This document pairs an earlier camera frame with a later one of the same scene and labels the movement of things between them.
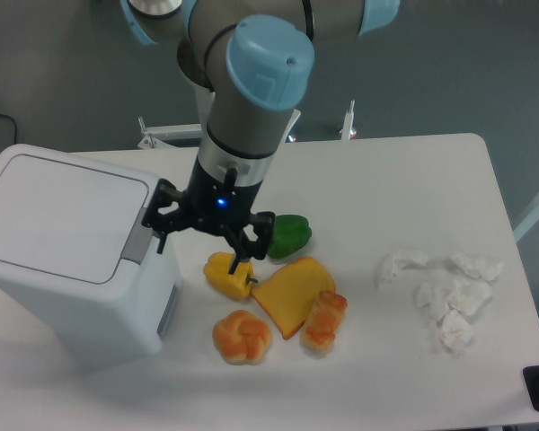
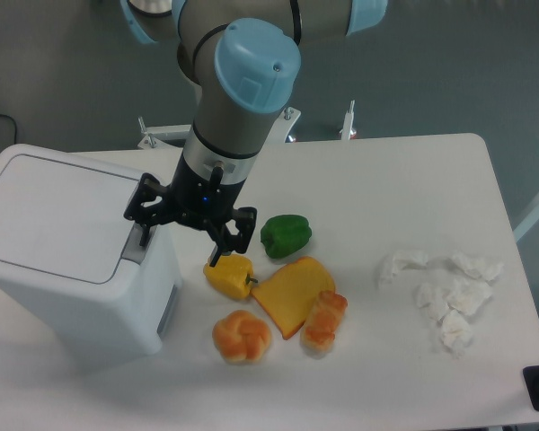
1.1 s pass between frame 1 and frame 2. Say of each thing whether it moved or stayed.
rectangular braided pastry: stayed
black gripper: moved
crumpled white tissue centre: stayed
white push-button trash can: stayed
